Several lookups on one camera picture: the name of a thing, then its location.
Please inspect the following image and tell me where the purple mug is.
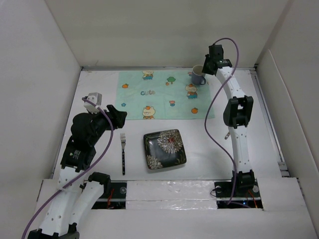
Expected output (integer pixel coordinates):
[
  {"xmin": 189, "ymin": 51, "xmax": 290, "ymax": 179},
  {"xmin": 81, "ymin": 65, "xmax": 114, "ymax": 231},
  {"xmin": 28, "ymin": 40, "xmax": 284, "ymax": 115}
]
[{"xmin": 191, "ymin": 65, "xmax": 206, "ymax": 85}]

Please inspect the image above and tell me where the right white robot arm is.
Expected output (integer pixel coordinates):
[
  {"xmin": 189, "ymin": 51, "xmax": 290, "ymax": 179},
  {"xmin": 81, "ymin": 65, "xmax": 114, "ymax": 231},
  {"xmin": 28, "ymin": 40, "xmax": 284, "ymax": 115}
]
[{"xmin": 202, "ymin": 43, "xmax": 255, "ymax": 200}]

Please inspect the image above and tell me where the fork with dark handle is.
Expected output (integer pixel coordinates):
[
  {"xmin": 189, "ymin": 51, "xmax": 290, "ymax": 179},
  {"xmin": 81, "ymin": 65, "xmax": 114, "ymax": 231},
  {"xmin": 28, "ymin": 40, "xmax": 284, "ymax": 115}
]
[{"xmin": 120, "ymin": 133, "xmax": 126, "ymax": 175}]

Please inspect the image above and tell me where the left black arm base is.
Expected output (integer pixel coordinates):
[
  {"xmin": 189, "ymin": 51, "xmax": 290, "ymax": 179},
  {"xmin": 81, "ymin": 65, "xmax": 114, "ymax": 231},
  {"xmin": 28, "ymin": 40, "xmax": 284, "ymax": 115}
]
[{"xmin": 92, "ymin": 181, "xmax": 127, "ymax": 210}]

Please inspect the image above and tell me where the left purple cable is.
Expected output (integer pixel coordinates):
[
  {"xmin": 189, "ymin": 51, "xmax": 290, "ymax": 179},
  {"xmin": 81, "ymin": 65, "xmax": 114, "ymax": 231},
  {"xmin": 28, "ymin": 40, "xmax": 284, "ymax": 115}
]
[{"xmin": 21, "ymin": 98, "xmax": 115, "ymax": 239}]

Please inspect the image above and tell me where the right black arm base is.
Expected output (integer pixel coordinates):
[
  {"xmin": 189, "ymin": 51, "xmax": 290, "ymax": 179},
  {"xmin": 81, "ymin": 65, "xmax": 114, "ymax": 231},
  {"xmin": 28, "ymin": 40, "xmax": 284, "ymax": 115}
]
[{"xmin": 210, "ymin": 181, "xmax": 263, "ymax": 209}]

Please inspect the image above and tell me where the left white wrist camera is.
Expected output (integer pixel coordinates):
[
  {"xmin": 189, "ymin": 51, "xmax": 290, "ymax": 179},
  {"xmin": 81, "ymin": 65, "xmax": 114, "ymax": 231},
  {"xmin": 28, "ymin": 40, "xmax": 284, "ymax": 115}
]
[{"xmin": 84, "ymin": 92, "xmax": 102, "ymax": 115}]

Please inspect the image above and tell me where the green cartoon print cloth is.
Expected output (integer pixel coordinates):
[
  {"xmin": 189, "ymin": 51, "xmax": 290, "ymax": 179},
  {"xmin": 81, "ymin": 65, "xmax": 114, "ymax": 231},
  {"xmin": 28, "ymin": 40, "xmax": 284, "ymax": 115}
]
[{"xmin": 116, "ymin": 69, "xmax": 214, "ymax": 120}]

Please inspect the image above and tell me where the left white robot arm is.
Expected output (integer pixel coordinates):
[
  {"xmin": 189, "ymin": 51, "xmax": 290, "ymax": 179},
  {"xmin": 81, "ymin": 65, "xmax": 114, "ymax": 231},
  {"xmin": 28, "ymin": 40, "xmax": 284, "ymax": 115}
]
[{"xmin": 22, "ymin": 105, "xmax": 127, "ymax": 239}]

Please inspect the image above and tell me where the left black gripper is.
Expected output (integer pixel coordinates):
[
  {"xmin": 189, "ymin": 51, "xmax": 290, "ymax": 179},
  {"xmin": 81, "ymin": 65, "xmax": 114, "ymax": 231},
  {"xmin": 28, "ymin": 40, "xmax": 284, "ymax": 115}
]
[{"xmin": 89, "ymin": 104, "xmax": 126, "ymax": 144}]

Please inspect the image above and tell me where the black floral square plate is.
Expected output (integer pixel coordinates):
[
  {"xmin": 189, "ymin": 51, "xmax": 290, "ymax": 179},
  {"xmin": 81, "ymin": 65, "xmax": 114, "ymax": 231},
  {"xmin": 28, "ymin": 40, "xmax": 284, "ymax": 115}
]
[{"xmin": 143, "ymin": 129, "xmax": 187, "ymax": 170}]

